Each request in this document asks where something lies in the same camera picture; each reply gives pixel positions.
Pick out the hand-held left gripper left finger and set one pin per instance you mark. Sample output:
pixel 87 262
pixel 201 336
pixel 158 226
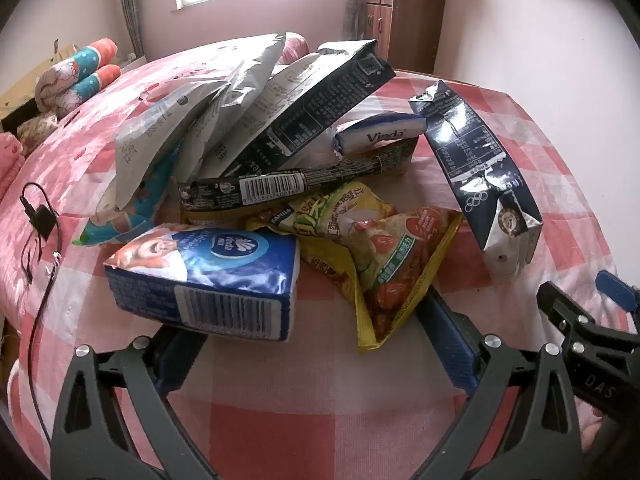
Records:
pixel 172 362

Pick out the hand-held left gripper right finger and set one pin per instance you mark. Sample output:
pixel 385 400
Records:
pixel 452 347

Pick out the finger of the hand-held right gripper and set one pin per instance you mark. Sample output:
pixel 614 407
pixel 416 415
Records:
pixel 617 291
pixel 570 310

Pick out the yellow red snack packet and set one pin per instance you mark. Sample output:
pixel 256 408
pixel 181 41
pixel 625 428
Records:
pixel 395 255

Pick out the gold and black packet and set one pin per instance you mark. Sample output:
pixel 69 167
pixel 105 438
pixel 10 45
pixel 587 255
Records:
pixel 270 186

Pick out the grey wipes packet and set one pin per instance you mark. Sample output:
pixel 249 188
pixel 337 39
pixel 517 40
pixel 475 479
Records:
pixel 145 145

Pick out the teal cartoon packet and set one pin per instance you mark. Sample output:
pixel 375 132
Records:
pixel 120 215

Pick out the dark blue milk carton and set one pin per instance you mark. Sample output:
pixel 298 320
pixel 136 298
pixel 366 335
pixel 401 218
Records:
pixel 475 160

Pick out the green yellow snack packet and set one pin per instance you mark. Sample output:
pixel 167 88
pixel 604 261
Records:
pixel 325 210

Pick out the black charger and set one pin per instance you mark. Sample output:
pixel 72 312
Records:
pixel 40 220

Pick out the small white blue tissue pack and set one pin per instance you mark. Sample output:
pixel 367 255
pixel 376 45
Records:
pixel 380 135

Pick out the white packet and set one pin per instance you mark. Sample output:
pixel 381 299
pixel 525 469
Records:
pixel 210 125
pixel 282 92
pixel 255 65

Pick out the pink pillow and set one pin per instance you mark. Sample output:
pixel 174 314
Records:
pixel 7 160

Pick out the brown plush toy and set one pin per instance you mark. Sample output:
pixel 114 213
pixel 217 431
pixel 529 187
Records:
pixel 37 130

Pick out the black and white pouch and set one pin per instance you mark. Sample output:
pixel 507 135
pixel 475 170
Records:
pixel 325 110

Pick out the rolled cartoon quilt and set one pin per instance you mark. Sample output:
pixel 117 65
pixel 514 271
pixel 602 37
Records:
pixel 80 72

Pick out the brown wooden cabinet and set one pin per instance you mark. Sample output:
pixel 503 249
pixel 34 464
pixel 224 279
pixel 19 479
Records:
pixel 410 25

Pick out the grey curtain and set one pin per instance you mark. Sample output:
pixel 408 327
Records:
pixel 131 5
pixel 352 0

